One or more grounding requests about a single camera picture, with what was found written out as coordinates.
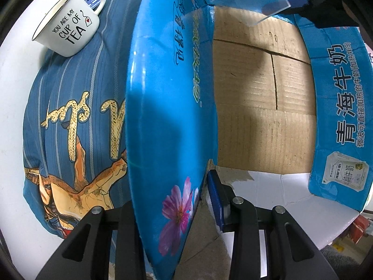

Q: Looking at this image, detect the white enamel tea mug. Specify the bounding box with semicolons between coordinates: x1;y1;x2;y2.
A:
32;0;106;58

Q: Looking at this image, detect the blue striped printed cloth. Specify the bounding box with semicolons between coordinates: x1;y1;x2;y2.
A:
23;0;142;238

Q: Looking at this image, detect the blue milk cardboard box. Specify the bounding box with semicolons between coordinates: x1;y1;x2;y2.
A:
125;0;372;279

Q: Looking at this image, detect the red box on floor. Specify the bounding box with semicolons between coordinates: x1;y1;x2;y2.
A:
348;215;372;244

